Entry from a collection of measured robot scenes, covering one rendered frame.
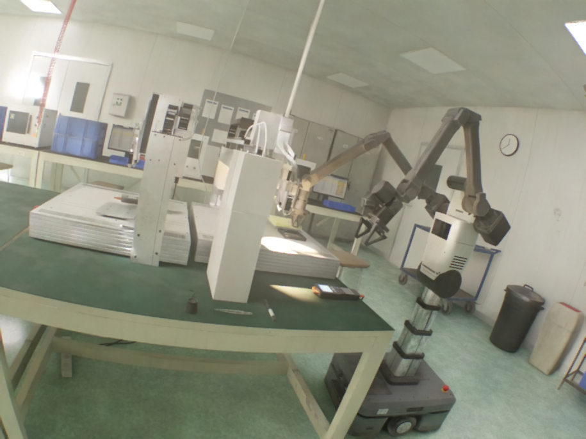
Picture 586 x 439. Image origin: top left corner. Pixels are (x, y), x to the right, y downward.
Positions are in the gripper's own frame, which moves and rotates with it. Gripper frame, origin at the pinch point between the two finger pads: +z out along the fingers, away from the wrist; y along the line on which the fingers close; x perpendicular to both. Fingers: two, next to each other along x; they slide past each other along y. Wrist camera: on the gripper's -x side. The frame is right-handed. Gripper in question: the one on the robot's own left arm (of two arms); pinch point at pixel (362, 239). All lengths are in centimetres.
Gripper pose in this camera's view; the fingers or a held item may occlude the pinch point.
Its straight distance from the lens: 120.4
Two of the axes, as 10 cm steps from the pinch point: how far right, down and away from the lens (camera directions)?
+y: 1.8, 2.2, -9.6
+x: 7.0, 6.6, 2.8
